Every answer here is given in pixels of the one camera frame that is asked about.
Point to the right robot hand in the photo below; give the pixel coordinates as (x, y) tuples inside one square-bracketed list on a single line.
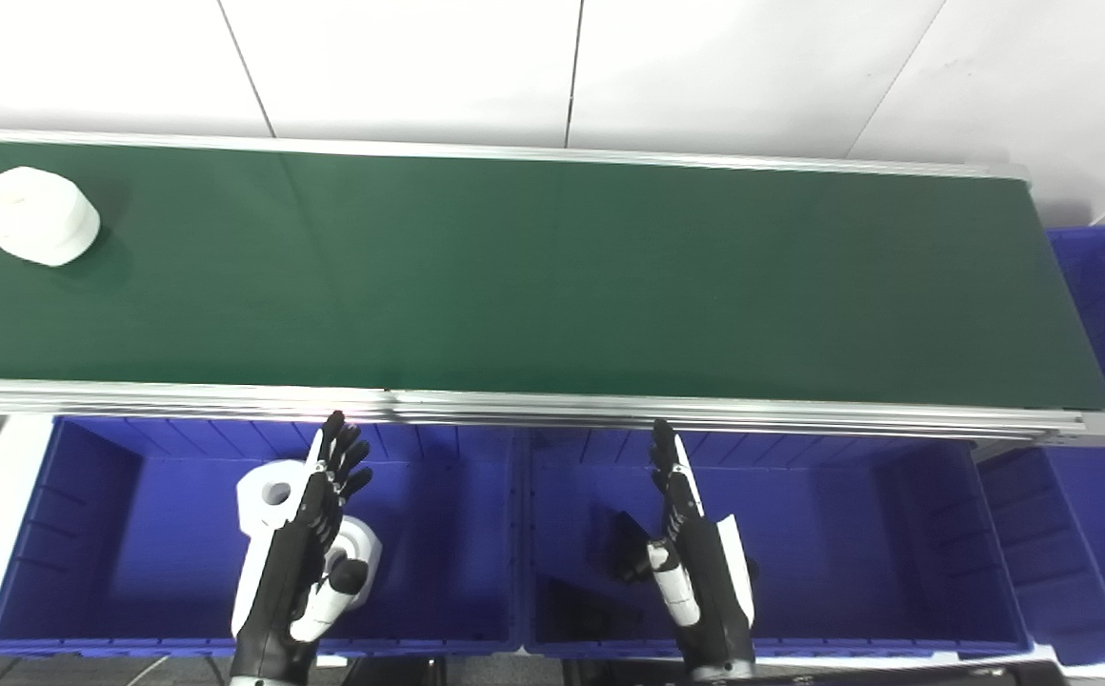
[(705, 591)]

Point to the white cylindrical plastic part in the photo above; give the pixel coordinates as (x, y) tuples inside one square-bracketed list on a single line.
[(35, 216)]

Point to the green conveyor belt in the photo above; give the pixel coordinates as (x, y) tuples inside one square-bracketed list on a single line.
[(705, 415), (552, 276)]

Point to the white part with round hole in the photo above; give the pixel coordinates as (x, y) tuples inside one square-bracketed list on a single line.
[(252, 479)]

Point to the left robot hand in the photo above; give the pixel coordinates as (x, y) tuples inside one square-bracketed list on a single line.
[(281, 572)]

